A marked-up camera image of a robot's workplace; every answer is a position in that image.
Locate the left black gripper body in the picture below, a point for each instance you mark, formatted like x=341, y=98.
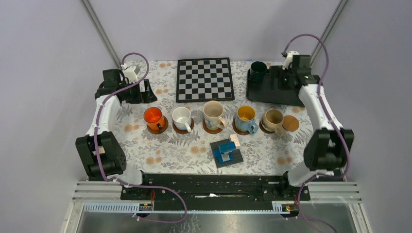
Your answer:
x=132, y=94

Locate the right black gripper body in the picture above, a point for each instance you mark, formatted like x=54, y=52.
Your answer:
x=283, y=76

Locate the black cup tray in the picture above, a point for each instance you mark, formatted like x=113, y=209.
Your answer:
x=268, y=91

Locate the light orange coaster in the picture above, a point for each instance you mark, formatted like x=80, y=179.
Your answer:
x=290, y=123

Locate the orange mug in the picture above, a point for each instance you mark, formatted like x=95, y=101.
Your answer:
x=152, y=114

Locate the beige round mug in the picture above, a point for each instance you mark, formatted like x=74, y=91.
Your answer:
x=272, y=121

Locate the dark walnut coaster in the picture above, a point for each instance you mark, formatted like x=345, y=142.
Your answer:
x=263, y=129

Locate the brown wooden ringed coaster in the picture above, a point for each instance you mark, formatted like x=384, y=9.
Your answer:
x=218, y=130
x=159, y=126
x=184, y=131
x=238, y=131

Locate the blue mug yellow inside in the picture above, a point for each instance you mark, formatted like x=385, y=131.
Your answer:
x=244, y=121

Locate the white mug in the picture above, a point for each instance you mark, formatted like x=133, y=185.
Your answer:
x=182, y=119

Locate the black white chessboard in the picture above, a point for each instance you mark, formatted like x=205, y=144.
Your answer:
x=204, y=79

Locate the cream tall mug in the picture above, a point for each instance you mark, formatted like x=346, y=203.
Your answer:
x=213, y=115

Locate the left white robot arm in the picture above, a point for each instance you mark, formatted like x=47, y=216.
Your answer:
x=101, y=154

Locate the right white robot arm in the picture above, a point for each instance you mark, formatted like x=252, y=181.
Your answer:
x=329, y=146

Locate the dark green mug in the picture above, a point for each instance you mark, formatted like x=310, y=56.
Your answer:
x=257, y=71

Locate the floral tablecloth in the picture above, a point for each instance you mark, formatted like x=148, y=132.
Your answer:
x=171, y=152

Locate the lego brick model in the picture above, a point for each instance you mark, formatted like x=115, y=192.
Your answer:
x=227, y=152

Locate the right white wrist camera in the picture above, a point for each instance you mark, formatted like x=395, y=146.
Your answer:
x=288, y=58

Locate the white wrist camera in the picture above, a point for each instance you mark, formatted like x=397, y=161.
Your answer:
x=129, y=73
x=288, y=58

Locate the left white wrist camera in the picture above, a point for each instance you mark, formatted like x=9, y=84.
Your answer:
x=129, y=73

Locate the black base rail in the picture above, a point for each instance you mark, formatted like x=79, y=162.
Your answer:
x=200, y=192

